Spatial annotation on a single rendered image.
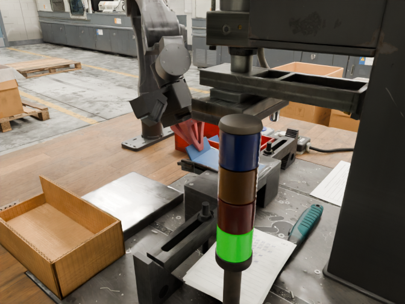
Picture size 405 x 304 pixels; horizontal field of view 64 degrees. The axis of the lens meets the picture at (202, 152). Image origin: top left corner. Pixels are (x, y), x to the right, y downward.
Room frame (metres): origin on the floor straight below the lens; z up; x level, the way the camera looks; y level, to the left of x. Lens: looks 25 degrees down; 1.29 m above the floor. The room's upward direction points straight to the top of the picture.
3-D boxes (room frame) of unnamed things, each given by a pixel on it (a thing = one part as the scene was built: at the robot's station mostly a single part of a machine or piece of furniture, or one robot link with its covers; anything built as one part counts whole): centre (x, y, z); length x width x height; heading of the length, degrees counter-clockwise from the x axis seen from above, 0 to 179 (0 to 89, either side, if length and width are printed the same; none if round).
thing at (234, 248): (0.27, -0.03, 1.07); 0.04 x 0.04 x 0.03
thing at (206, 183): (0.56, -0.07, 0.98); 0.20 x 0.10 x 0.01; 143
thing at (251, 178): (0.27, -0.03, 1.14); 0.04 x 0.04 x 0.03
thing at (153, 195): (0.56, 0.15, 0.91); 0.17 x 0.16 x 0.02; 143
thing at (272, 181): (0.56, -0.07, 0.94); 0.20 x 0.10 x 0.07; 143
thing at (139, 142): (0.92, 0.15, 0.94); 0.20 x 0.07 x 0.08; 143
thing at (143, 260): (0.34, 0.06, 0.95); 0.06 x 0.03 x 0.09; 143
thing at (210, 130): (0.81, -0.06, 0.93); 0.25 x 0.12 x 0.06; 53
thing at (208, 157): (0.59, -0.05, 1.00); 0.15 x 0.07 x 0.03; 53
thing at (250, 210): (0.27, -0.03, 1.10); 0.04 x 0.04 x 0.03
